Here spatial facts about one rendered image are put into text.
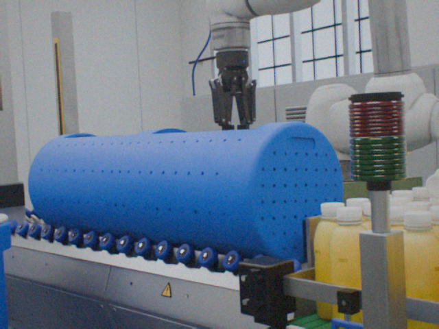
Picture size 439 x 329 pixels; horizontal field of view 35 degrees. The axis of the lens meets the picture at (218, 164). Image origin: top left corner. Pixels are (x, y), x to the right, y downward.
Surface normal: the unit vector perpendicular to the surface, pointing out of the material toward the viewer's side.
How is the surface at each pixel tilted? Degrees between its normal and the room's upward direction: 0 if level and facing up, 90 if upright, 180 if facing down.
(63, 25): 90
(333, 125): 87
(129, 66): 90
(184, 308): 71
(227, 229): 114
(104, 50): 90
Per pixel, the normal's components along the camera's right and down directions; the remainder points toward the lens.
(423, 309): -0.74, 0.07
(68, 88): 0.67, 0.00
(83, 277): -0.71, -0.26
